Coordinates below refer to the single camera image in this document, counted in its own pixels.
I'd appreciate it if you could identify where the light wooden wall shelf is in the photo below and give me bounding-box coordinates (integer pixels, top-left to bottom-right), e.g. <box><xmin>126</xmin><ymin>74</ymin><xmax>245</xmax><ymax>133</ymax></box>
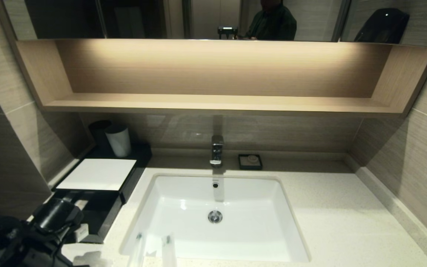
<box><xmin>15</xmin><ymin>38</ymin><xmax>427</xmax><ymax>118</ymax></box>

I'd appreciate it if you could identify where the black pull-out drawer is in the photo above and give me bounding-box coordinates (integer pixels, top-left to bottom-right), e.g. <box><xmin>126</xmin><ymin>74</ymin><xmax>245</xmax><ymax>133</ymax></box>
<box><xmin>50</xmin><ymin>190</ymin><xmax>124</xmax><ymax>244</ymax></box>

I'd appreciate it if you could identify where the black wall hair dryer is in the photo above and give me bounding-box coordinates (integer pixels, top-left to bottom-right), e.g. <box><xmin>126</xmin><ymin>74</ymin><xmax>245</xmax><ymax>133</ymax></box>
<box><xmin>354</xmin><ymin>8</ymin><xmax>410</xmax><ymax>43</ymax></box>

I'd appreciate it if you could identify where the white cup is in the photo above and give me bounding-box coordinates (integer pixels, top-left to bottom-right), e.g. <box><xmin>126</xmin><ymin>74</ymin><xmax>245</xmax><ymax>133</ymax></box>
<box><xmin>105</xmin><ymin>124</ymin><xmax>132</xmax><ymax>157</ymax></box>

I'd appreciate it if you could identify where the black soap dish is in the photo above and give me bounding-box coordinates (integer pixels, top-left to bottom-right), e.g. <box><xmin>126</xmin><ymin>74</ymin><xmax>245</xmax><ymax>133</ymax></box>
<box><xmin>238</xmin><ymin>154</ymin><xmax>263</xmax><ymax>171</ymax></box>

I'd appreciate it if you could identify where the black cup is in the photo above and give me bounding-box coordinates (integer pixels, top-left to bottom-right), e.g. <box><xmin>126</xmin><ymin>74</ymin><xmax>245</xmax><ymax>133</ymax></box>
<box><xmin>89</xmin><ymin>119</ymin><xmax>112</xmax><ymax>152</ymax></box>

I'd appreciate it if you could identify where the black amenity drawer box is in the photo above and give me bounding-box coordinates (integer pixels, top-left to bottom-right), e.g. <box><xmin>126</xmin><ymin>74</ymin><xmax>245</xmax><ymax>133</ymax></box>
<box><xmin>52</xmin><ymin>143</ymin><xmax>152</xmax><ymax>204</ymax></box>

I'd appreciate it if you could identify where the white sink basin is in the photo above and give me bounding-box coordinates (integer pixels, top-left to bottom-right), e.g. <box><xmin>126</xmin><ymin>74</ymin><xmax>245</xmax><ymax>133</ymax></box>
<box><xmin>119</xmin><ymin>174</ymin><xmax>311</xmax><ymax>263</ymax></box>

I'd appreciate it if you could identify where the chrome faucet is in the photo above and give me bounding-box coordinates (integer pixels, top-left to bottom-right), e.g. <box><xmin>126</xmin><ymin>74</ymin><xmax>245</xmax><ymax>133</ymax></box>
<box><xmin>209</xmin><ymin>135</ymin><xmax>224</xmax><ymax>167</ymax></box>

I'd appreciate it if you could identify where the wall mirror cabinet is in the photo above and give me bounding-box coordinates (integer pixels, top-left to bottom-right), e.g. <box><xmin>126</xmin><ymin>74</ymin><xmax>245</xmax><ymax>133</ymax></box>
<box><xmin>2</xmin><ymin>0</ymin><xmax>427</xmax><ymax>47</ymax></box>

